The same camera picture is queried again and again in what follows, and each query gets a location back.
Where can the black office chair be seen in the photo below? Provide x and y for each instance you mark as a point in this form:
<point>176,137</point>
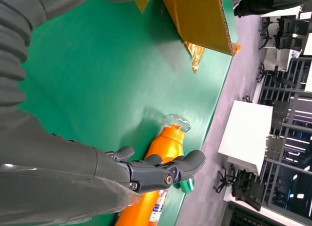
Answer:
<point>275,76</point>
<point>290,31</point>
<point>246,189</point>

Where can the dark metal frame rack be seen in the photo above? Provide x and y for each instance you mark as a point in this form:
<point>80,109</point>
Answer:
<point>297,127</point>

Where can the white table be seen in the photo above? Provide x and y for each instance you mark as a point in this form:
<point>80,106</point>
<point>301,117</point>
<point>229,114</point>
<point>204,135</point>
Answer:
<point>243,134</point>

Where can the orange bottle with clear cap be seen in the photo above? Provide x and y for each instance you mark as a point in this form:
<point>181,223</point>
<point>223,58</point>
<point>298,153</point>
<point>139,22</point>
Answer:
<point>165,147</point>

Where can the green table mat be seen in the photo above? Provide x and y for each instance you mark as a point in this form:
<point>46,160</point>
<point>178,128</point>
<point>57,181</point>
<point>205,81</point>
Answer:
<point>97,73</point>

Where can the person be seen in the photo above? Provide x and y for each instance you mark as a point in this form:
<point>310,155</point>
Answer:
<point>255,6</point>

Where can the yellow film-wrapped cardboard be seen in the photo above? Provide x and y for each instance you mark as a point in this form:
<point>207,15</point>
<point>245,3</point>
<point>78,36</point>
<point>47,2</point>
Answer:
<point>199,21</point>

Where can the teal bottle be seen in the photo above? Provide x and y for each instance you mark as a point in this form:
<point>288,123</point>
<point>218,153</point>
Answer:
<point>187,186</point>

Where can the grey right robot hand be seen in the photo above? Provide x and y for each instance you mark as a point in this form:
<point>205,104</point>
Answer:
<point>48,185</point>

